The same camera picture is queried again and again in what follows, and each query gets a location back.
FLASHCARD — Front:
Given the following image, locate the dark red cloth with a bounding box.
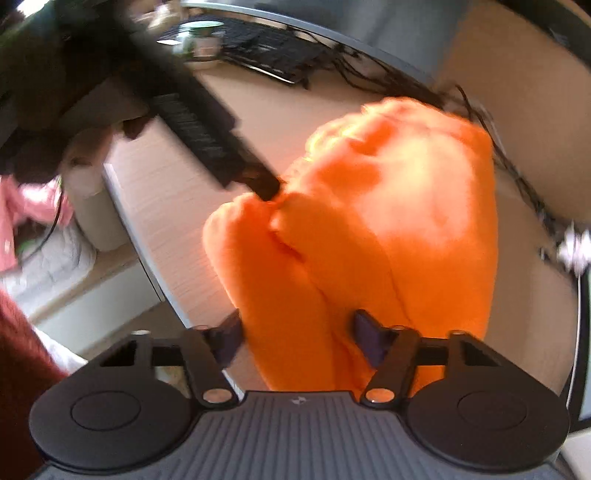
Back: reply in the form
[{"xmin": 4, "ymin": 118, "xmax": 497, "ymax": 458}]
[{"xmin": 0, "ymin": 291, "xmax": 70, "ymax": 480}]

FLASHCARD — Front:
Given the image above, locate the person's left hand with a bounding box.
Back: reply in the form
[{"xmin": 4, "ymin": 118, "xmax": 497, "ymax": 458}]
[{"xmin": 0, "ymin": 76, "xmax": 155, "ymax": 185}]

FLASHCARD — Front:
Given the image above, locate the white computer case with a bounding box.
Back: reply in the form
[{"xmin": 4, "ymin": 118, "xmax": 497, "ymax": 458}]
[{"xmin": 558, "ymin": 272, "xmax": 591, "ymax": 480}]

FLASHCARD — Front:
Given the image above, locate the glass jar with green lid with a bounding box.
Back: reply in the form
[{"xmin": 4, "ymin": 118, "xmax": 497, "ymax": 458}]
[{"xmin": 178, "ymin": 18, "xmax": 225, "ymax": 63}]

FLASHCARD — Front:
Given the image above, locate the pink cloth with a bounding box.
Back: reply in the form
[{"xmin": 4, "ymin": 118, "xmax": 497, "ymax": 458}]
[{"xmin": 0, "ymin": 178, "xmax": 75, "ymax": 273}]

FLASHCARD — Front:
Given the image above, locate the black curved computer monitor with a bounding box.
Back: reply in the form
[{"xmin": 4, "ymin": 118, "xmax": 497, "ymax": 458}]
[{"xmin": 182, "ymin": 0, "xmax": 591, "ymax": 88}]

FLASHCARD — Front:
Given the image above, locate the black keyboard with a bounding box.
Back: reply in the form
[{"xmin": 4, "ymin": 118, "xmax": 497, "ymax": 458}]
[{"xmin": 157, "ymin": 16, "xmax": 333, "ymax": 86}]

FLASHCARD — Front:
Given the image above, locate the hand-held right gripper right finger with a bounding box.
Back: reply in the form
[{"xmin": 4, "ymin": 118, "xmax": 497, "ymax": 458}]
[{"xmin": 353, "ymin": 310, "xmax": 504, "ymax": 409}]

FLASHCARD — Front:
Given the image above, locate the crumpled white tissue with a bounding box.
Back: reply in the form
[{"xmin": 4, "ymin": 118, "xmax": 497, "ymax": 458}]
[{"xmin": 556, "ymin": 222, "xmax": 591, "ymax": 273}]

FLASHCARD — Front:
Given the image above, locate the white quilted mattress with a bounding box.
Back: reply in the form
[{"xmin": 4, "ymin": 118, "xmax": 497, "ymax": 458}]
[{"xmin": 0, "ymin": 222, "xmax": 98, "ymax": 319}]

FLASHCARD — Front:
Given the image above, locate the beige padded bed frame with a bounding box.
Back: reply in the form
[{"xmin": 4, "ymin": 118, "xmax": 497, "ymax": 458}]
[{"xmin": 60, "ymin": 124, "xmax": 130, "ymax": 252}]

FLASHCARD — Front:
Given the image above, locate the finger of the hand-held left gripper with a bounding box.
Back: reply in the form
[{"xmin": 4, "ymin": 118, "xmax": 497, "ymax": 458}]
[{"xmin": 240, "ymin": 161, "xmax": 283, "ymax": 202}]

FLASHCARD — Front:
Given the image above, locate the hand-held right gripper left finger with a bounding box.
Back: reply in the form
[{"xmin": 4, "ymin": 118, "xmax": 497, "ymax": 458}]
[{"xmin": 99, "ymin": 309, "xmax": 245, "ymax": 409}]

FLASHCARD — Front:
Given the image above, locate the orange pumpkin costume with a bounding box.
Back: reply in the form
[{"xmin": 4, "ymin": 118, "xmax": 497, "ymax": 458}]
[{"xmin": 202, "ymin": 97, "xmax": 499, "ymax": 393}]

